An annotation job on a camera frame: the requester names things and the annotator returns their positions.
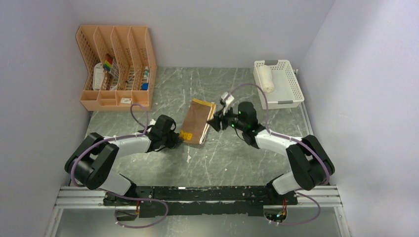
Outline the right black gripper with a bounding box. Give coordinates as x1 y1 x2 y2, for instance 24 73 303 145
207 105 246 132

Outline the yellow brown towel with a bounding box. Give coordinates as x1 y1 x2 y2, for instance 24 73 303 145
180 98 216 145

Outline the cream white towel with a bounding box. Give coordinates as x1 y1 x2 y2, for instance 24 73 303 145
257 65 275 93

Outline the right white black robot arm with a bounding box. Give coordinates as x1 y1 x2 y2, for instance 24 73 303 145
207 102 335 204

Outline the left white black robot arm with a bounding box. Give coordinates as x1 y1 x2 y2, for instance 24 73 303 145
64 115 182 205

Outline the blue capped white bottle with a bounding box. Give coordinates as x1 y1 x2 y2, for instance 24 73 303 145
140 66 150 90

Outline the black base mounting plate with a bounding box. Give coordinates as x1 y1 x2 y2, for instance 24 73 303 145
103 186 297 218

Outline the white plastic basket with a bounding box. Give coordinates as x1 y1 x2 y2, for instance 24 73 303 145
253 60 304 110

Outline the orange plastic file organizer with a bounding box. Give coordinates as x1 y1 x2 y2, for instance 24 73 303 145
76 25 157 112

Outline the white remote control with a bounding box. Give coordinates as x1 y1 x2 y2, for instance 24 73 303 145
92 63 105 90

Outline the rainbow coloured item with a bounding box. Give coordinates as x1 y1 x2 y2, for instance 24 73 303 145
102 54 114 72

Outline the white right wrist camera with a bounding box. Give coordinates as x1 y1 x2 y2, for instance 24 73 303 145
220 92 234 110

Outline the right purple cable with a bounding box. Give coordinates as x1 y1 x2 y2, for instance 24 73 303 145
226 83 331 227

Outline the aluminium frame rail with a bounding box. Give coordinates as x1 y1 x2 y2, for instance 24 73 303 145
44 186 352 237

